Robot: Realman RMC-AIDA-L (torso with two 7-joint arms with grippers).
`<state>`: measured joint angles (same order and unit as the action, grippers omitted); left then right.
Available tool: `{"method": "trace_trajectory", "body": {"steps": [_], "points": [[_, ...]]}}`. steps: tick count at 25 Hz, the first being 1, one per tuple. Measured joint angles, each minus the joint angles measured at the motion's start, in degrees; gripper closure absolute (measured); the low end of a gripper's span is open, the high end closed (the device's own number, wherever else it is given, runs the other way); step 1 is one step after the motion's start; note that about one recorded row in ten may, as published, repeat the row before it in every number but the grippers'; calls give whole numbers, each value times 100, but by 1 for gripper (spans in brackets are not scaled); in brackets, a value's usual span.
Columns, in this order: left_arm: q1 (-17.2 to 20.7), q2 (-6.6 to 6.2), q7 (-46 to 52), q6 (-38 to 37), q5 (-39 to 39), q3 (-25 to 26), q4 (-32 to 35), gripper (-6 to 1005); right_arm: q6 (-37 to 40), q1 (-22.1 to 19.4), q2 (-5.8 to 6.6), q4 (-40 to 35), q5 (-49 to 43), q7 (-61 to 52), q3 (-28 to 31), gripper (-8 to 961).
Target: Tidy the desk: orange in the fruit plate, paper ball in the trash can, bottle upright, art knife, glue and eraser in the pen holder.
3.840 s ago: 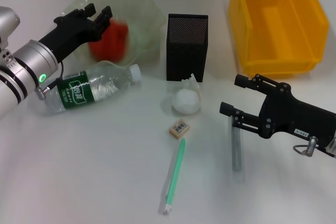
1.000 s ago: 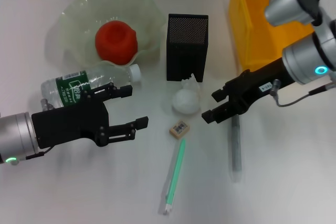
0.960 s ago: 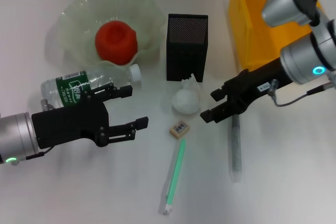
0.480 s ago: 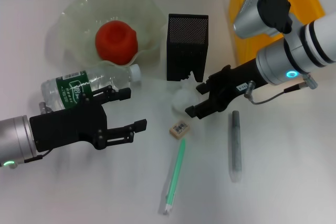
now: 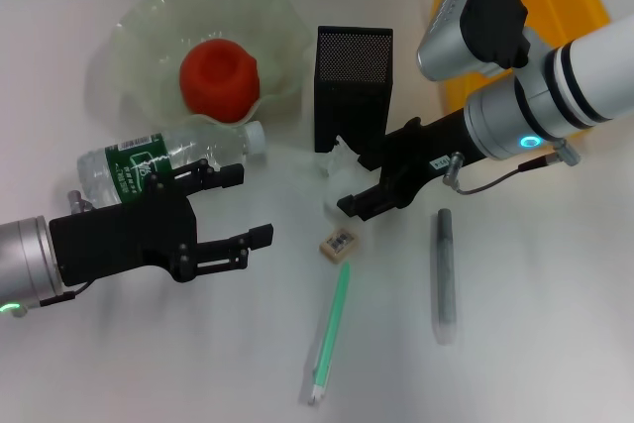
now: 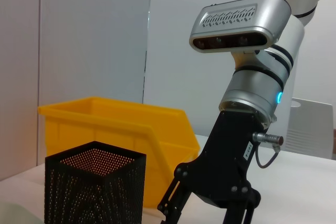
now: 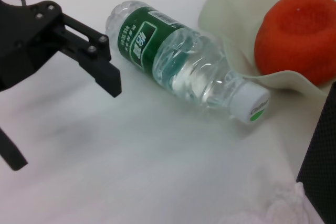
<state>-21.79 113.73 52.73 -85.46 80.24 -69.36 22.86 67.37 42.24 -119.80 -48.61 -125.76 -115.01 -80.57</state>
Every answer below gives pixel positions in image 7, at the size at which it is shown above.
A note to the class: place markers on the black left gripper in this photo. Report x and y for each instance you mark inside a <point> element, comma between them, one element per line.
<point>18,45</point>

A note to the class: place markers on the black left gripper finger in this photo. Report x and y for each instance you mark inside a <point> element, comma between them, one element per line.
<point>105,77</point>
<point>13,155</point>

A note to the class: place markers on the clear bottle with green label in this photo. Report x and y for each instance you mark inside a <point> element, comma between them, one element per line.
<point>183,58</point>

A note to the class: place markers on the red-orange knitted orange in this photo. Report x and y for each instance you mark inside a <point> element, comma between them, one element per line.
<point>288,45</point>

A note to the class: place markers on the white paper ball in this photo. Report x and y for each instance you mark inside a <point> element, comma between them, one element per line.
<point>288,203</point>

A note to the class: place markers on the pale green glass fruit plate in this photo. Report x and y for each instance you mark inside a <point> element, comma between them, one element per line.
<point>231,11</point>

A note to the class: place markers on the black mesh pen holder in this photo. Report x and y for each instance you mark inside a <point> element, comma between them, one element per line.
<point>325,142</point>

